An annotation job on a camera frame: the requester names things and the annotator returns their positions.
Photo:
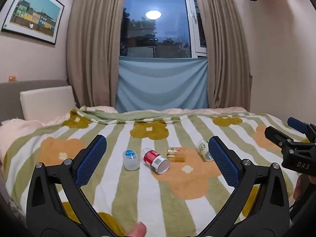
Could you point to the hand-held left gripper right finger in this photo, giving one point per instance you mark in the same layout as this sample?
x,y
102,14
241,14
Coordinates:
x,y
224,163

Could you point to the beige curtain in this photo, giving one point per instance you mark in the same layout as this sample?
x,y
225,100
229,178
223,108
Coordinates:
x,y
224,47
93,44

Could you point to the white cup with blue label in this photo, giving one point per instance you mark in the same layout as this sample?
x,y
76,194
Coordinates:
x,y
130,160

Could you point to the grey headboard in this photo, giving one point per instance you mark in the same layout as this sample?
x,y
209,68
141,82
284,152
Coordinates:
x,y
9,98

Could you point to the light blue cloth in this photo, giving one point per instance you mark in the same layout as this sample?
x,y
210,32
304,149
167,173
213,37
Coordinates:
x,y
161,84

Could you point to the person's left hand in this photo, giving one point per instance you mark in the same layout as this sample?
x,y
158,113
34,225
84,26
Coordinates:
x,y
137,230

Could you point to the framed houses picture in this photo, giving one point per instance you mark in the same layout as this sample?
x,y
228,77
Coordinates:
x,y
34,12

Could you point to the small orange figurine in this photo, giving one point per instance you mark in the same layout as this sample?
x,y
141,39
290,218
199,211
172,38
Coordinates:
x,y
12,78

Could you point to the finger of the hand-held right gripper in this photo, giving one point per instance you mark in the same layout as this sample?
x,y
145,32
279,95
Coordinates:
x,y
298,124
276,134

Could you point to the white pillow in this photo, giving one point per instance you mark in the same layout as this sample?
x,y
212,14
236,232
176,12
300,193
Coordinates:
x,y
47,102

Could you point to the window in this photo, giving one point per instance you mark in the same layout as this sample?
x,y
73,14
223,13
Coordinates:
x,y
155,22

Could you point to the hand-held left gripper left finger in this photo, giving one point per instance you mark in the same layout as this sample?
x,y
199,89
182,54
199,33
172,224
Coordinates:
x,y
90,161

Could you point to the striped floral blanket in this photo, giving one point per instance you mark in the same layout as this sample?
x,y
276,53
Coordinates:
x,y
148,202

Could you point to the red label cup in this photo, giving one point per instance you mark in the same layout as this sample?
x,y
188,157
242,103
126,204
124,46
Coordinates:
x,y
155,161

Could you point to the amber plastic cup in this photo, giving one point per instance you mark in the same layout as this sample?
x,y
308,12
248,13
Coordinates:
x,y
176,154

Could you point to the small clear white bottle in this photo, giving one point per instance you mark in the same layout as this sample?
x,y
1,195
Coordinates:
x,y
204,149

